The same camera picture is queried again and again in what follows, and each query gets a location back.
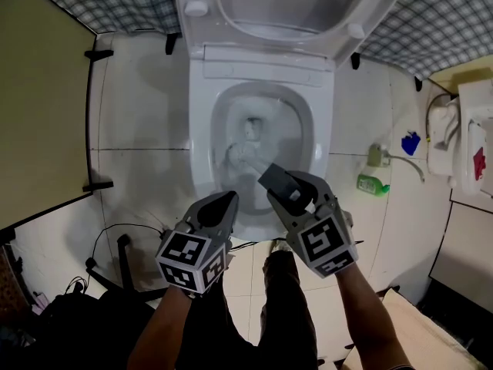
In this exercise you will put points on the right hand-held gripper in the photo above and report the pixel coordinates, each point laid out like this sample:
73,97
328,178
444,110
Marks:
323,241

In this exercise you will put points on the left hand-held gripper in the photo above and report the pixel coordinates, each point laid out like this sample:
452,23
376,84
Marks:
181,251

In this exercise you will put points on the person's left forearm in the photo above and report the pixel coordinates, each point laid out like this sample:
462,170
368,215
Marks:
161,330

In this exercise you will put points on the person's right forearm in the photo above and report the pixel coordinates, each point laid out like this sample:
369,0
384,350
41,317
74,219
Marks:
369,318

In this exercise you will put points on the person's white shoe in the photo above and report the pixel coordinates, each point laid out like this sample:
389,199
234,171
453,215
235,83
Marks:
278,246

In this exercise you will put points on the green bottle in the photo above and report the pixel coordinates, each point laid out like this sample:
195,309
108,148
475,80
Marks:
369,185

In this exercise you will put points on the pale green brush holder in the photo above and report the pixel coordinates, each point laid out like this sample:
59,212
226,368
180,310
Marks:
376,155

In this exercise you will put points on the black chair base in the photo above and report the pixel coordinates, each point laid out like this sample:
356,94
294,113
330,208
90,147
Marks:
125,268

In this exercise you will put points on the person's dark trousers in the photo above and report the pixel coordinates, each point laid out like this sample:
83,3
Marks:
285,314

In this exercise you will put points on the small blue plastic item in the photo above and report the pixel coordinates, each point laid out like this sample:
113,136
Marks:
411,144

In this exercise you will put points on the black bag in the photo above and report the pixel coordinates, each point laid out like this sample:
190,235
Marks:
92,334

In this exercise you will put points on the beige padded mat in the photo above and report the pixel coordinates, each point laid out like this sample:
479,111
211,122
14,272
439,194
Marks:
423,334

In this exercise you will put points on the red crumpled item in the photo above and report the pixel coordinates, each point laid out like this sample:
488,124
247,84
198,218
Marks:
479,164

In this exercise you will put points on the small pink item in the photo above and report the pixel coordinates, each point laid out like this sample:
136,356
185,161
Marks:
40,303

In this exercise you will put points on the yellow partition panel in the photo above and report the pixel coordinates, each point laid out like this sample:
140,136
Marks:
42,110
454,73

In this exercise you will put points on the brown patterned board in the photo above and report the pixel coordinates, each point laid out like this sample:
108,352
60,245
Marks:
11,283

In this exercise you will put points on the grey plaid partition screen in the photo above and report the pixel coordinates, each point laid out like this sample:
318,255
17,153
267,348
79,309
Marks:
115,2

